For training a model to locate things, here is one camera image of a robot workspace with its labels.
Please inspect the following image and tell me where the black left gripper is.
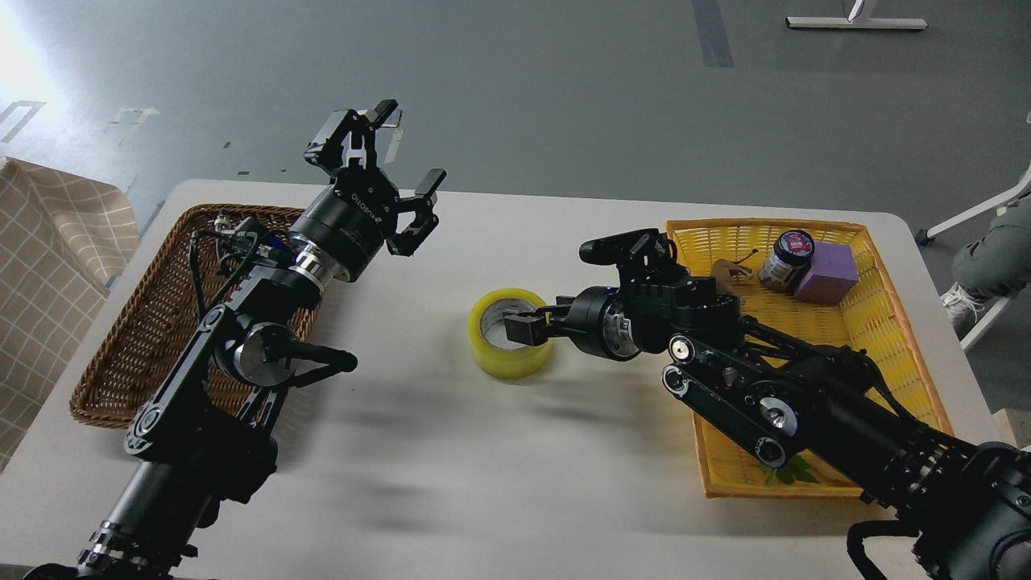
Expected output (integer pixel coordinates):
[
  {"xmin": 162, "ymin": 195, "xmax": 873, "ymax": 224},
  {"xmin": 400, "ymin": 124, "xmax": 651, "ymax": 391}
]
[{"xmin": 289, "ymin": 99, "xmax": 448, "ymax": 282}]

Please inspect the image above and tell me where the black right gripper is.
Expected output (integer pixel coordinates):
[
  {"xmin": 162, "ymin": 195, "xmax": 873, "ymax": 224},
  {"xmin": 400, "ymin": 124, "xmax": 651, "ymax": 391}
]
[{"xmin": 504, "ymin": 286, "xmax": 641, "ymax": 361}]

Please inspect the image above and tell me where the yellow tape roll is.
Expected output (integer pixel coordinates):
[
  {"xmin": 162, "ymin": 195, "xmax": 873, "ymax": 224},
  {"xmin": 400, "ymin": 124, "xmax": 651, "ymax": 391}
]
[{"xmin": 466, "ymin": 288, "xmax": 552, "ymax": 379}]

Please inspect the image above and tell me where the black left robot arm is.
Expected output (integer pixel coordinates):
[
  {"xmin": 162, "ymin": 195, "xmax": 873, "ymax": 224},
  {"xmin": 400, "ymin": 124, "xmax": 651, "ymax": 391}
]
[{"xmin": 27, "ymin": 99, "xmax": 446, "ymax": 579}]

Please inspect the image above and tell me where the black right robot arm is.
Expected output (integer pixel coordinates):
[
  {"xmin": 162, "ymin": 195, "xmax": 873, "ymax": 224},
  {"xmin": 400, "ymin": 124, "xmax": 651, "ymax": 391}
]
[{"xmin": 504, "ymin": 228, "xmax": 1030, "ymax": 579}]

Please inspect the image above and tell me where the brown wicker basket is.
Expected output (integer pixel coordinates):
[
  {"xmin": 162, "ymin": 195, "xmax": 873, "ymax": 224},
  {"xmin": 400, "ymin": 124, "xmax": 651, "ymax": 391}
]
[{"xmin": 69, "ymin": 203, "xmax": 302, "ymax": 429}]

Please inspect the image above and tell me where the brown toy animal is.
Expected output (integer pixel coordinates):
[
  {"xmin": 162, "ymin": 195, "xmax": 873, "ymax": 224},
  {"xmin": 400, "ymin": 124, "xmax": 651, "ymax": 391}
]
[{"xmin": 710, "ymin": 247, "xmax": 758, "ymax": 304}]

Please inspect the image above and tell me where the small dark jar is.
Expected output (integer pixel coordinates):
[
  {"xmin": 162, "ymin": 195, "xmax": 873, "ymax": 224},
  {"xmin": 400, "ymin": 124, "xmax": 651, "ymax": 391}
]
[{"xmin": 759, "ymin": 229, "xmax": 814, "ymax": 292}]

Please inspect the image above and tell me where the orange toy carrot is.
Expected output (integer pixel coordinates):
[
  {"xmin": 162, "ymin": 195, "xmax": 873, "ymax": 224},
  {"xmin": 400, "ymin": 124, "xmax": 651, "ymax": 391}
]
[{"xmin": 758, "ymin": 455, "xmax": 821, "ymax": 486}]

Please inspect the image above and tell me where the purple foam block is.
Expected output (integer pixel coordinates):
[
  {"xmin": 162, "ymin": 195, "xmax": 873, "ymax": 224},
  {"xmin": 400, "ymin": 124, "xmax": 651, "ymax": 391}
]
[{"xmin": 794, "ymin": 242, "xmax": 859, "ymax": 307}]

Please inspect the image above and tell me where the yellow plastic basket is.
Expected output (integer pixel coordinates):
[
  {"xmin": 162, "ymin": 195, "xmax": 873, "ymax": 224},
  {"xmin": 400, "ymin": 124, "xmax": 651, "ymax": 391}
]
[{"xmin": 665, "ymin": 217, "xmax": 951, "ymax": 499}]

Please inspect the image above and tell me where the white stand base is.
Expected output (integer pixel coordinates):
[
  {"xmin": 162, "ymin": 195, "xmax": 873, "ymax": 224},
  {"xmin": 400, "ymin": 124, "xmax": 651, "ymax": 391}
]
[{"xmin": 785, "ymin": 1, "xmax": 929, "ymax": 31}]

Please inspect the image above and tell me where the white chair leg frame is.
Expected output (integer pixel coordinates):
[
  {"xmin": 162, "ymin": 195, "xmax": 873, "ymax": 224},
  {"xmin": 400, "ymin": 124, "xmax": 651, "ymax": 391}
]
[{"xmin": 914, "ymin": 170, "xmax": 1030, "ymax": 351}]

